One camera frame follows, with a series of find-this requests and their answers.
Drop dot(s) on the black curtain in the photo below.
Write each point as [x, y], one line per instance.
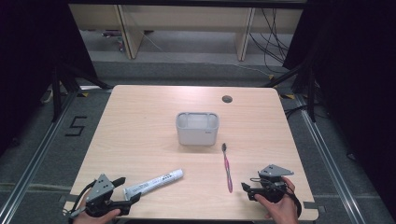
[28, 62]
[358, 77]

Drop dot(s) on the grey plastic holder box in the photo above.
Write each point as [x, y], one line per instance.
[197, 130]

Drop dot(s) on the person's right hand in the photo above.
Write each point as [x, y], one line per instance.
[281, 210]

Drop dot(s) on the black metal stand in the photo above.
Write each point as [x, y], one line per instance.
[56, 93]
[311, 93]

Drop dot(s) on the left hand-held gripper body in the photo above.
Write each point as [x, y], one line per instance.
[99, 188]

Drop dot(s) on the person's left hand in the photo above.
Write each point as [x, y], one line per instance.
[93, 219]

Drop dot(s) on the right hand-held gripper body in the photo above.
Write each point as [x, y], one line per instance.
[272, 186]

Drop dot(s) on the white toothpaste tube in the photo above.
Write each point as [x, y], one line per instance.
[154, 184]

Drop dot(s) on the light wooden background desk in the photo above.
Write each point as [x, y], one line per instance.
[186, 18]

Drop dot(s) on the small coloured items under desk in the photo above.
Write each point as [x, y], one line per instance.
[116, 39]

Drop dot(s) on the pink toothbrush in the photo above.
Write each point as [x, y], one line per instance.
[227, 169]

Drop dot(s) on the aluminium floor rail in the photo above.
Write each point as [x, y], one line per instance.
[37, 155]
[330, 165]

